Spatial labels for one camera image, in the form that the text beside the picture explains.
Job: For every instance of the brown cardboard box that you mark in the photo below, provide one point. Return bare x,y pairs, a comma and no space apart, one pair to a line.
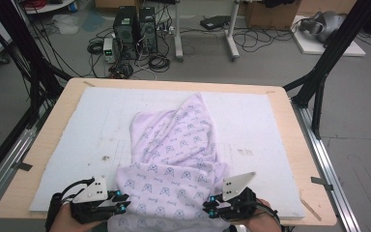
270,16

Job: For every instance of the white grid mat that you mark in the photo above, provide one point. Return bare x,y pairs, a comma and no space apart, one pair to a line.
93,122

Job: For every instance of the black metal frame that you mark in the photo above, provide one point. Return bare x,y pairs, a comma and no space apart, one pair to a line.
22,42
331,51

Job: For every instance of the black computer tower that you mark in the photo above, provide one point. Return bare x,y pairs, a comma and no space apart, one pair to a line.
148,30
125,30

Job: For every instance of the white power supply unit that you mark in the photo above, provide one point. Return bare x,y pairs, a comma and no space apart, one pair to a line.
109,48

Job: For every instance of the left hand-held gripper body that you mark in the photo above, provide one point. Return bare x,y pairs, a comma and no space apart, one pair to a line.
90,206

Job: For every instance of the aluminium rail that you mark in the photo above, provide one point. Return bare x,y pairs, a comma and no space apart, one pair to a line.
328,167
9,161

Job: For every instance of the thin wooden stick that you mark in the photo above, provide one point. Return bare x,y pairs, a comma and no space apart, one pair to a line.
310,209

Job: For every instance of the round white table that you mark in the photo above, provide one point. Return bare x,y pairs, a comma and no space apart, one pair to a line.
48,7

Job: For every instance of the person's left hand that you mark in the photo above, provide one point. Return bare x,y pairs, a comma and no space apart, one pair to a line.
64,219

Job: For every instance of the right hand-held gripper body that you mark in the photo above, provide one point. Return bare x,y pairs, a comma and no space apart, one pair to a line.
238,201

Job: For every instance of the grey headset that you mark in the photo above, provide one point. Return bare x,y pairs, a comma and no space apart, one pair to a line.
325,22

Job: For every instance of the person's right hand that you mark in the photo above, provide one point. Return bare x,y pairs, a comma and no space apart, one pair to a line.
261,222

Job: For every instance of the pink patterned towel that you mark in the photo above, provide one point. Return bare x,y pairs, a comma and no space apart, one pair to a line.
174,161

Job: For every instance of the white floor board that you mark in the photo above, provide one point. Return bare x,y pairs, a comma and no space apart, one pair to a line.
312,46

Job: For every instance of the white stand legs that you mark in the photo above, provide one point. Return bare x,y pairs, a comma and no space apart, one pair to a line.
232,38

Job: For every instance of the clear plastic bag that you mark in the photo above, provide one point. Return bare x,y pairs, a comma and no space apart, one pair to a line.
66,24

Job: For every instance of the black flat device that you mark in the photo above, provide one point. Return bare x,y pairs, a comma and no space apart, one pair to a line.
214,22

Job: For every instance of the blue floor sheet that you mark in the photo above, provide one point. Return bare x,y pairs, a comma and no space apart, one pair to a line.
92,21

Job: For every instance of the black tape strip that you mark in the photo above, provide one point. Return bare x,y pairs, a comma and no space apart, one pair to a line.
321,182
24,166

